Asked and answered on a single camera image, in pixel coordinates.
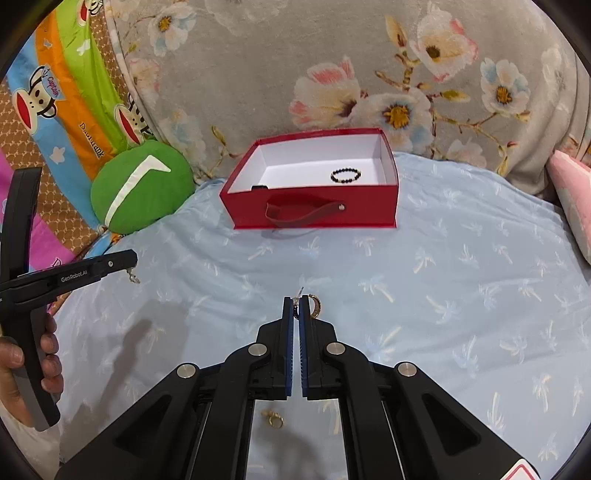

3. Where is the grey floral blanket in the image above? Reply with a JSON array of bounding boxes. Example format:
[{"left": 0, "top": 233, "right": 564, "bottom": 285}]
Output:
[{"left": 102, "top": 0, "right": 591, "bottom": 200}]

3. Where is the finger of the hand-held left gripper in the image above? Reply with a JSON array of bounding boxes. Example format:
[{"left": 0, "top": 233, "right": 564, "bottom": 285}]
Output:
[{"left": 88, "top": 250, "right": 139, "bottom": 284}]

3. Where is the light blue palm-print bedsheet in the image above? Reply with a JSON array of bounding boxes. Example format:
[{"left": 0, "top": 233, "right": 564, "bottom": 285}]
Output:
[{"left": 46, "top": 151, "right": 591, "bottom": 480}]

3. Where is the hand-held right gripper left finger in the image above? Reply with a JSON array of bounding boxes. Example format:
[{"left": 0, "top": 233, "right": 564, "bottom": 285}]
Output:
[{"left": 55, "top": 296, "right": 294, "bottom": 480}]

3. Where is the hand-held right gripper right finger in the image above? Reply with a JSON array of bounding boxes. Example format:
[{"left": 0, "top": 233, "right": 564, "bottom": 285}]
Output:
[{"left": 299, "top": 295, "right": 542, "bottom": 480}]

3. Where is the red box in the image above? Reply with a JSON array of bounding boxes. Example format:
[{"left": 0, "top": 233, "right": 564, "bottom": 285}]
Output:
[{"left": 219, "top": 128, "right": 400, "bottom": 230}]

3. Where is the green round cushion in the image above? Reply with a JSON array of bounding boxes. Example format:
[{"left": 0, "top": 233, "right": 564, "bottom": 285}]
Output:
[{"left": 91, "top": 140, "right": 195, "bottom": 234}]

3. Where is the pink cartoon cushion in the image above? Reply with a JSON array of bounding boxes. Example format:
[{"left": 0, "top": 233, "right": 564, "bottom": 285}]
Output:
[{"left": 547, "top": 148, "right": 591, "bottom": 266}]

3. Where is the person's left hand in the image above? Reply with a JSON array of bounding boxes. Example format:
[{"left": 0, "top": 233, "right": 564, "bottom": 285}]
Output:
[{"left": 0, "top": 330, "right": 64, "bottom": 428}]

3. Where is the colourful cartoon printed blanket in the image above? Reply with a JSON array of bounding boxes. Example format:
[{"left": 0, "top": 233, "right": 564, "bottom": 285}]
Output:
[{"left": 0, "top": 0, "right": 155, "bottom": 278}]

